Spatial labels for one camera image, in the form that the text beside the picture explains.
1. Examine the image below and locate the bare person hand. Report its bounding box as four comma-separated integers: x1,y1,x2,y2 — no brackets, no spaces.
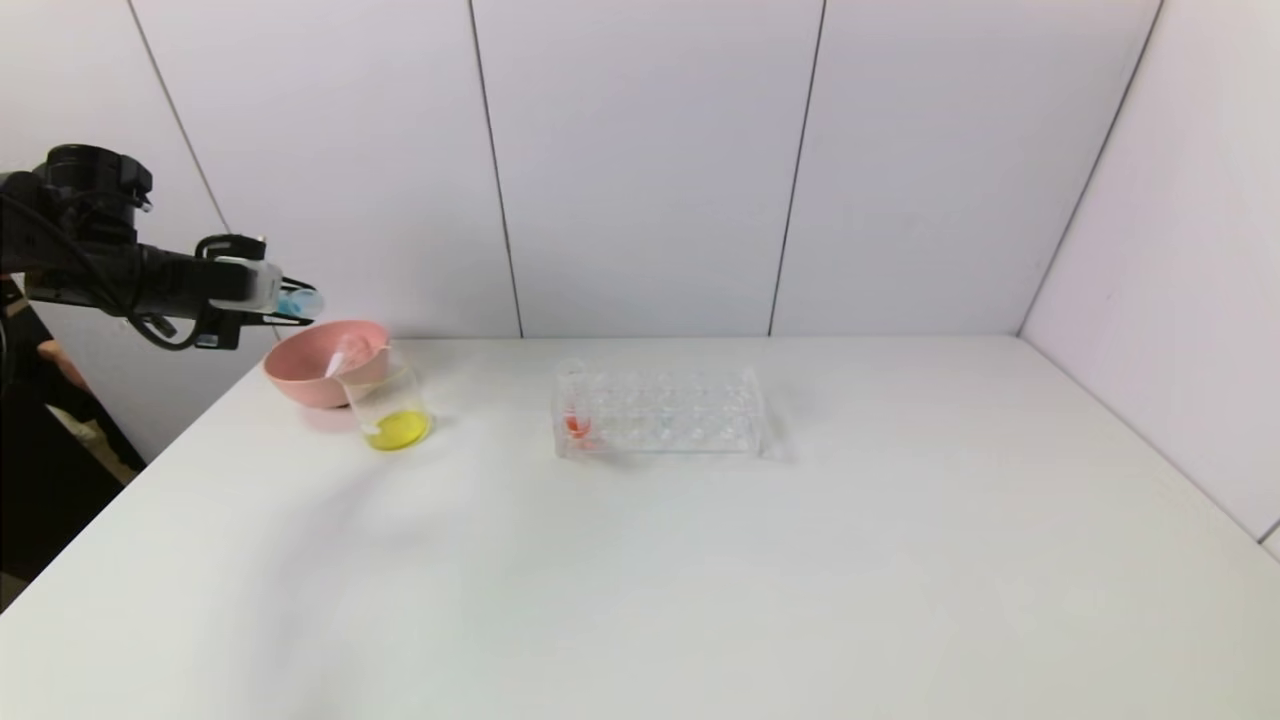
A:
38,339,93,393

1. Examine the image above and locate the test tube with blue pigment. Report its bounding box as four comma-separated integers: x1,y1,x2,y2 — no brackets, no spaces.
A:
272,287,327,322

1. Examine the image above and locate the test tube with yellow pigment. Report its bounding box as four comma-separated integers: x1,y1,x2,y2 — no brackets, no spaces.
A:
323,337,369,382

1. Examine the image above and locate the clear glass beaker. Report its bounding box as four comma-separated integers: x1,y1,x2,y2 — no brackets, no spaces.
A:
338,347,433,453

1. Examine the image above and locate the test tube with red pigment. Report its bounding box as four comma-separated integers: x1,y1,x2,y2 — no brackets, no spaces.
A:
560,362,596,446

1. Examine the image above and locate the clear acrylic test tube rack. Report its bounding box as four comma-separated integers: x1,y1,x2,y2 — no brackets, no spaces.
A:
552,360,767,461

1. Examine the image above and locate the pink bowl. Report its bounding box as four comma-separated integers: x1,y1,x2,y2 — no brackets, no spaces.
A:
262,320,391,410

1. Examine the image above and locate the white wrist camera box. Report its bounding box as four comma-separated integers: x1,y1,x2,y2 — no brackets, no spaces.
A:
208,257,285,312

